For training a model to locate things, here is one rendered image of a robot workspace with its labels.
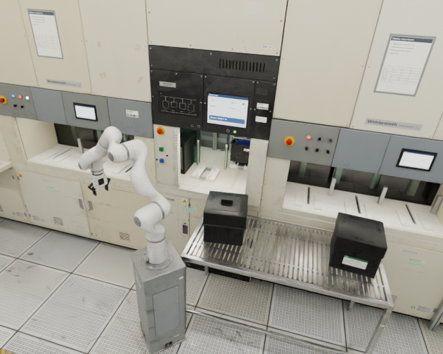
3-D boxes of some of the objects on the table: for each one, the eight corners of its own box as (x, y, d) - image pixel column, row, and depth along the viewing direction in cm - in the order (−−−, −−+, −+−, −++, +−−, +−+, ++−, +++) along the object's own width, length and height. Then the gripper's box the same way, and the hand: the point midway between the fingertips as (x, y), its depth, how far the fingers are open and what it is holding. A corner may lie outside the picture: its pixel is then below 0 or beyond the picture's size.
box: (328, 266, 200) (337, 236, 188) (330, 239, 224) (337, 211, 212) (375, 279, 193) (387, 248, 180) (372, 250, 216) (383, 221, 204)
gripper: (105, 165, 219) (108, 186, 228) (82, 173, 207) (86, 195, 216) (111, 168, 215) (114, 189, 224) (88, 177, 203) (92, 199, 212)
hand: (100, 191), depth 219 cm, fingers open, 8 cm apart
